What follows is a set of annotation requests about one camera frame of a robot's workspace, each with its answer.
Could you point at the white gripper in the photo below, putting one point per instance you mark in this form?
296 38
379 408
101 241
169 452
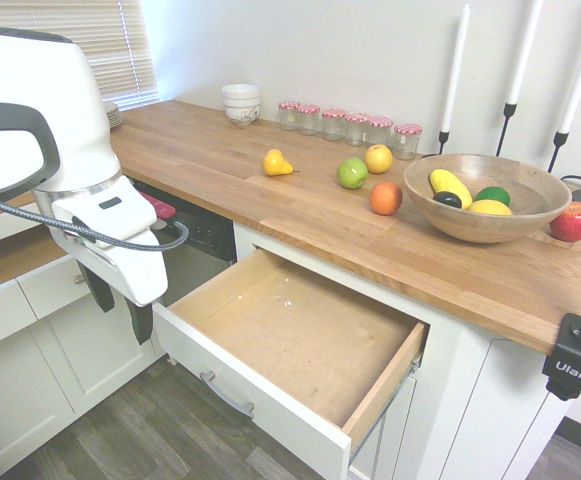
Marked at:
120 260

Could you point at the grey metal table leg base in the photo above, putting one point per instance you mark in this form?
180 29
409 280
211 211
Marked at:
227 397

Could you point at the white wooden drawer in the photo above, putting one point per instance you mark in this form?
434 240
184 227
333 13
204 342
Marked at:
290 330

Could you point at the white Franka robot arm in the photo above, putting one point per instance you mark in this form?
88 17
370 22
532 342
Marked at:
45 100

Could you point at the stainless steel dishwasher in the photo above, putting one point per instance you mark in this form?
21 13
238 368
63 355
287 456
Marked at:
200 250

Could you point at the white cabinet with drawers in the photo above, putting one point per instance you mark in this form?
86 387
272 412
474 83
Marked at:
20 390

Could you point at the stack of white plates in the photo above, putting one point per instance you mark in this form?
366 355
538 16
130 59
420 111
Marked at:
112 116

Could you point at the yellow pear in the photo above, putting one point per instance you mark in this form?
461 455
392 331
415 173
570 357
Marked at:
276 164

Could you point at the white bowl with pattern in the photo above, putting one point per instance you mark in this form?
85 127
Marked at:
242 115

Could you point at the plain white bowl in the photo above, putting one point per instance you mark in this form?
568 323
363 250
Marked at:
240 94

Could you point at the glass jar checkered lid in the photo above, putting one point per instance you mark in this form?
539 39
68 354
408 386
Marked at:
333 126
381 131
407 144
288 117
309 121
356 131

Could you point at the beige window blinds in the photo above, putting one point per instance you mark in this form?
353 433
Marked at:
120 50

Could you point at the green apple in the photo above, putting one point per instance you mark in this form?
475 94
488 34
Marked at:
352 174

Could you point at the orange peach fruit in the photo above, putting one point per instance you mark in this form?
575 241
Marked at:
386 198

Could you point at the yellow apple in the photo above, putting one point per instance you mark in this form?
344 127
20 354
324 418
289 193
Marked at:
379 159

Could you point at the black avocado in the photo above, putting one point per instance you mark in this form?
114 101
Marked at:
447 200

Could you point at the yellow banana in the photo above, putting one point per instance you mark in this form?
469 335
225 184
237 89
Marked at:
450 185

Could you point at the large wooden bowl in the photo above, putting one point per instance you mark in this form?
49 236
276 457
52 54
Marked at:
470 227

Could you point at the white kitchen cabinet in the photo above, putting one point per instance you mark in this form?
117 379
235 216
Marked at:
470 400

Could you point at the black candle holder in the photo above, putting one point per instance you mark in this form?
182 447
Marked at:
443 137
560 142
509 112

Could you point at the yellow lemon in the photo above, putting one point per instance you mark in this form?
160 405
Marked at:
490 208

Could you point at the green lime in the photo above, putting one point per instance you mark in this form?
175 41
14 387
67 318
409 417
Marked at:
494 195

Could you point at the red apple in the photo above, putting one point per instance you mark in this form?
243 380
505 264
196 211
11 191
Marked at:
572 222

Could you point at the black Ulanzi camera clamp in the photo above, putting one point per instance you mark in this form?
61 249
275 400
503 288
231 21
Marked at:
575 365

